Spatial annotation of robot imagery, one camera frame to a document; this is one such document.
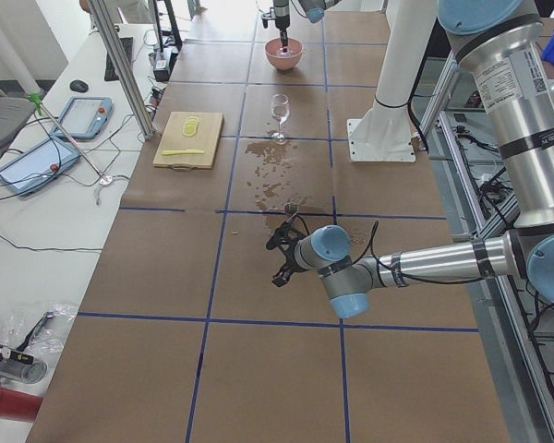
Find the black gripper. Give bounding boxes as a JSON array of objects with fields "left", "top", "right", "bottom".
[
  {"left": 261, "top": 5, "right": 290, "bottom": 52},
  {"left": 265, "top": 221, "right": 300, "bottom": 287}
]

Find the steel cocktail jigger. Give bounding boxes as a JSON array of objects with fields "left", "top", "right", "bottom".
[{"left": 284, "top": 202, "right": 298, "bottom": 217}]

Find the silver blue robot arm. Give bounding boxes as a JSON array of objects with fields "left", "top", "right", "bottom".
[
  {"left": 261, "top": 0, "right": 339, "bottom": 53},
  {"left": 267, "top": 1, "right": 554, "bottom": 318}
]

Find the clear wine glass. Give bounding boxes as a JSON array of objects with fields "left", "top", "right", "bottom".
[{"left": 271, "top": 94, "right": 291, "bottom": 145}]

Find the pink bowl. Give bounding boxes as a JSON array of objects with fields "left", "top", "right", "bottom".
[{"left": 264, "top": 38, "right": 304, "bottom": 71}]

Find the bamboo cutting board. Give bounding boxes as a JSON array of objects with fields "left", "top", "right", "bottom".
[{"left": 152, "top": 112, "right": 223, "bottom": 169}]

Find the yellow plastic knife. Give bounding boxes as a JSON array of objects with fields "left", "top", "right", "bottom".
[{"left": 161, "top": 149, "right": 206, "bottom": 156}]

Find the black keyboard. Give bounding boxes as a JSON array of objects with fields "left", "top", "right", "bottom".
[{"left": 103, "top": 36, "right": 136, "bottom": 83}]

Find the black computer mouse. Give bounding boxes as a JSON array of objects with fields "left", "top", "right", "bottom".
[{"left": 69, "top": 79, "right": 89, "bottom": 93}]

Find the blue teach pendant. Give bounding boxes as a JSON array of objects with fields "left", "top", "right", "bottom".
[
  {"left": 0, "top": 138, "right": 80, "bottom": 197},
  {"left": 57, "top": 97, "right": 113, "bottom": 140}
]

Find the red bottle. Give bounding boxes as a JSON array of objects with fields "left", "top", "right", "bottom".
[{"left": 0, "top": 387, "right": 42, "bottom": 423}]

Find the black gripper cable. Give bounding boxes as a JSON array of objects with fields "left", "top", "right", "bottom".
[{"left": 350, "top": 220, "right": 481, "bottom": 283}]

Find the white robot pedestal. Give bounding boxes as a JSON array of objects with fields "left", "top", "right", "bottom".
[{"left": 347, "top": 0, "right": 438, "bottom": 162}]

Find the aluminium frame post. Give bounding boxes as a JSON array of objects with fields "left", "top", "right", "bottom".
[{"left": 87, "top": 0, "right": 155, "bottom": 140}]

